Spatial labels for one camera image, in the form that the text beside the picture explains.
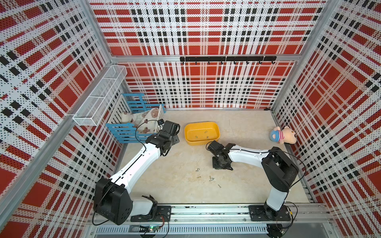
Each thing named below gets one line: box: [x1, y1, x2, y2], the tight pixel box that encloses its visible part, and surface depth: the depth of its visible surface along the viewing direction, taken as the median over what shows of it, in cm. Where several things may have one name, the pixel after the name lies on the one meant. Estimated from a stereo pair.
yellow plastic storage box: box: [184, 120, 221, 146], surface depth 107 cm
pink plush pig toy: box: [269, 125, 298, 145], surface depth 98 cm
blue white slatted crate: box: [105, 93, 167, 144], surface depth 106 cm
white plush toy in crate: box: [121, 107, 160, 134], surface depth 108 cm
